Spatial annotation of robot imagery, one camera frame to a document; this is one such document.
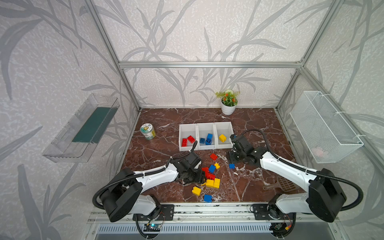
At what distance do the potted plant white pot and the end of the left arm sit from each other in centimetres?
52

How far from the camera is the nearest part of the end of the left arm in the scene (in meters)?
0.63

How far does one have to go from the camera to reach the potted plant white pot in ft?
3.51
